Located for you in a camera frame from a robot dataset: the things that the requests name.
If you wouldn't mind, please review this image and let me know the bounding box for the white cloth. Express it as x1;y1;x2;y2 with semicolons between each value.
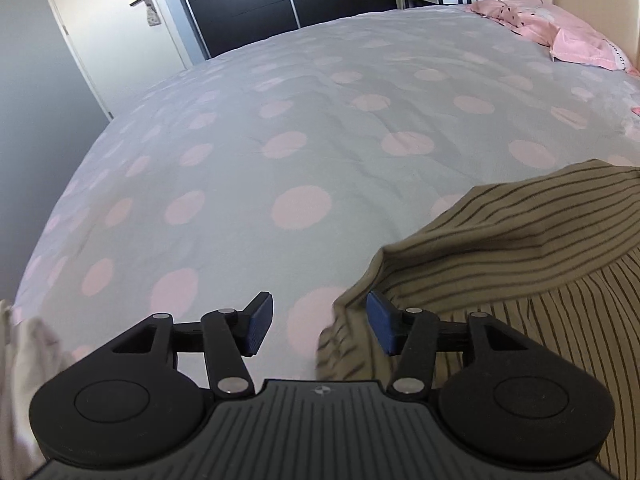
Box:
0;300;76;480

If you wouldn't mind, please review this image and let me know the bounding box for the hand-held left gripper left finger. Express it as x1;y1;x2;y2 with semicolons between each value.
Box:
107;291;275;400

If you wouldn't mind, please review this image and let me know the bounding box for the black wardrobe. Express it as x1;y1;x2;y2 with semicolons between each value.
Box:
167;0;401;58

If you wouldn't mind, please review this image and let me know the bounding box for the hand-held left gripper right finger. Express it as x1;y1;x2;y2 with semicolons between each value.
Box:
366;290;533;402

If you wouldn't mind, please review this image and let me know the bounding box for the white door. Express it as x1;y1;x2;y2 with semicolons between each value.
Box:
37;0;193;121

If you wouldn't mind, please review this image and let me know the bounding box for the olive striped shirt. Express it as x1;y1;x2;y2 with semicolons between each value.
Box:
316;159;640;480

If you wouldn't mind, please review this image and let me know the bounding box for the grey pink-dotted bed duvet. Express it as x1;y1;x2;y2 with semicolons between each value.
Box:
10;0;640;391

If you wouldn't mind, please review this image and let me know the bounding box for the pink pillow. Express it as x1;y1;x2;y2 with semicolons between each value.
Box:
465;0;640;73

